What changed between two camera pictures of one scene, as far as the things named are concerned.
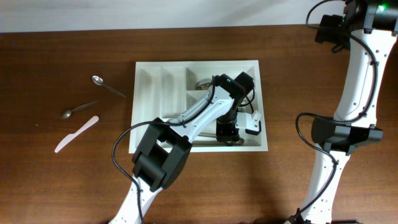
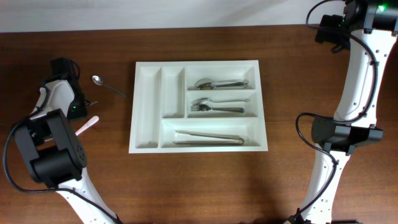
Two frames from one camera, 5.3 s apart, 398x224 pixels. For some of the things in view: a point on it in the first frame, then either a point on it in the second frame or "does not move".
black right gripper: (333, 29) does not move
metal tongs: (212, 142) does not move
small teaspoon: (99, 81) does not move
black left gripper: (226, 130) → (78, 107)
